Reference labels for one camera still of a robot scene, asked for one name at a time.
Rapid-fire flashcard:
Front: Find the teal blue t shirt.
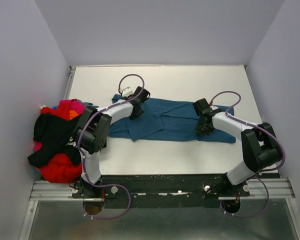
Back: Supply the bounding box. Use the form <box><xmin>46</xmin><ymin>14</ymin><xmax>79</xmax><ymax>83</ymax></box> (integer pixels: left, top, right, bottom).
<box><xmin>108</xmin><ymin>98</ymin><xmax>236</xmax><ymax>144</ymax></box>

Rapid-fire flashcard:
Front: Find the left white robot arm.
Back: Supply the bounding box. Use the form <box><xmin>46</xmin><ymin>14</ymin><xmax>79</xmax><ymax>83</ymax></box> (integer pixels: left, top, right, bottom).
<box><xmin>73</xmin><ymin>86</ymin><xmax>151</xmax><ymax>198</ymax></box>

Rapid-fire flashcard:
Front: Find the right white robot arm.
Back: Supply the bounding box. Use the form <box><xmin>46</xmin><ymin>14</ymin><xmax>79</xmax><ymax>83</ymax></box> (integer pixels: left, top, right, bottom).
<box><xmin>193</xmin><ymin>98</ymin><xmax>285</xmax><ymax>196</ymax></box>

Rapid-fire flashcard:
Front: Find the grey blue t shirt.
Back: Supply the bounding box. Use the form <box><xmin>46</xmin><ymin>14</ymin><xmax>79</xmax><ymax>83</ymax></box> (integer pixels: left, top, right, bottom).
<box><xmin>81</xmin><ymin>102</ymin><xmax>99</xmax><ymax>109</ymax></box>

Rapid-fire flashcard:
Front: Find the orange t shirt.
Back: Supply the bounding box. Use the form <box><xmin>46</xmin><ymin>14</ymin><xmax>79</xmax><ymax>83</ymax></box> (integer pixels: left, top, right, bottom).
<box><xmin>69</xmin><ymin>110</ymin><xmax>79</xmax><ymax>120</ymax></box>

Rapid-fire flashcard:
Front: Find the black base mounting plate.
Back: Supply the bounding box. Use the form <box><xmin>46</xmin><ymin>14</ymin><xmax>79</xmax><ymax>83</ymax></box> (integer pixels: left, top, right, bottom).
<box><xmin>72</xmin><ymin>173</ymin><xmax>250</xmax><ymax>209</ymax></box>

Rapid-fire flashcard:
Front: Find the black t shirt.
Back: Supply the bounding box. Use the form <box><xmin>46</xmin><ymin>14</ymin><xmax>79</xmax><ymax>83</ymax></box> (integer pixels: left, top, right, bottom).
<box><xmin>27</xmin><ymin>113</ymin><xmax>108</xmax><ymax>168</ymax></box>

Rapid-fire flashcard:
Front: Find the red t shirt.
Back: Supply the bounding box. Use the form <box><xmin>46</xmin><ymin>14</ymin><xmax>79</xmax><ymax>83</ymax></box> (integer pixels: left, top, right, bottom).
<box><xmin>36</xmin><ymin>102</ymin><xmax>82</xmax><ymax>185</ymax></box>

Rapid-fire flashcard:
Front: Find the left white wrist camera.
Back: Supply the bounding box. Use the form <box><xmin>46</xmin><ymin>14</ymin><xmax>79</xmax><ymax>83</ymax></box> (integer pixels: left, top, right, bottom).
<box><xmin>118</xmin><ymin>86</ymin><xmax>134</xmax><ymax>98</ymax></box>

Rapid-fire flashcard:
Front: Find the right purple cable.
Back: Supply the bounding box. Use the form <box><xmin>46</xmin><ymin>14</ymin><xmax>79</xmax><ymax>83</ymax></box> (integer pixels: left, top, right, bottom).
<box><xmin>211</xmin><ymin>91</ymin><xmax>287</xmax><ymax>218</ymax></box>

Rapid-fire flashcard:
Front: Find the purple cable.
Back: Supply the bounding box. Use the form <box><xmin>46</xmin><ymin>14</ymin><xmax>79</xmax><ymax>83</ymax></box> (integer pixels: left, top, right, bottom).
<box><xmin>77</xmin><ymin>74</ymin><xmax>146</xmax><ymax>221</ymax></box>
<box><xmin>211</xmin><ymin>91</ymin><xmax>287</xmax><ymax>218</ymax></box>

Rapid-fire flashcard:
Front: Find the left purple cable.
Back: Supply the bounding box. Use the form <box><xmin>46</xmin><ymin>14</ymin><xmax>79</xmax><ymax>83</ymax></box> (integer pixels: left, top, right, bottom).
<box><xmin>77</xmin><ymin>74</ymin><xmax>146</xmax><ymax>221</ymax></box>

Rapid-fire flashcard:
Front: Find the aluminium frame rail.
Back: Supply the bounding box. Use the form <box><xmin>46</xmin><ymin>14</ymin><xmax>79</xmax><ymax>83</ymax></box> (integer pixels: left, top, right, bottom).
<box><xmin>20</xmin><ymin>173</ymin><xmax>300</xmax><ymax>240</ymax></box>

